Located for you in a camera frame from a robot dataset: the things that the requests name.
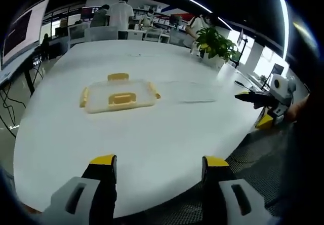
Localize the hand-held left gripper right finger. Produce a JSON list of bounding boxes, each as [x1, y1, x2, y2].
[[201, 155, 282, 225]]

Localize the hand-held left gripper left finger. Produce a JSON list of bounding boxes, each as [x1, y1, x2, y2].
[[42, 154, 118, 225]]

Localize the clear container lid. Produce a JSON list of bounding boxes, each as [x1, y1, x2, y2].
[[79, 72, 161, 114]]

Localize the person's right hand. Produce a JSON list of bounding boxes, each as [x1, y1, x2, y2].
[[285, 95, 310, 122]]

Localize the black monitor stand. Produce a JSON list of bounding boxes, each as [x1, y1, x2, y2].
[[233, 28, 249, 69]]

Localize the potted green plant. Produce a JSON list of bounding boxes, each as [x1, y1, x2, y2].
[[194, 26, 240, 67]]

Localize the side desk with black legs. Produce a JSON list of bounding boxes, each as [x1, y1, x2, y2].
[[0, 45, 44, 98]]

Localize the black floor cables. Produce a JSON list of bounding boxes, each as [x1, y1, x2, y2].
[[0, 83, 26, 139]]

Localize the large wall screen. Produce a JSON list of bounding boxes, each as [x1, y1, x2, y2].
[[1, 0, 52, 70]]

